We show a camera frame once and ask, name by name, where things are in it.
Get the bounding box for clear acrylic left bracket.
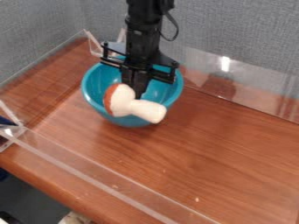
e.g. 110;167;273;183
0;100;26;153

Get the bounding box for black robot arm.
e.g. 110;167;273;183
101;0;179;99

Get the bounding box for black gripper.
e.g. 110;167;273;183
101;29;179;99

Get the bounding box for clear acrylic barrier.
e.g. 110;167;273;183
0;128;219;224
178;47;299;123

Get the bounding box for clear acrylic back barrier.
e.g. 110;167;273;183
178;47;299;123

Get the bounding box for clear acrylic front barrier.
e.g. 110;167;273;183
0;128;219;224

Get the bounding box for blue plastic bowl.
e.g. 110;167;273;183
81;62;185;128

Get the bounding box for clear acrylic corner bracket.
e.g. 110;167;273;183
85;28;127;58

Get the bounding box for white plush mushroom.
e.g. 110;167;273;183
103;83;167;123

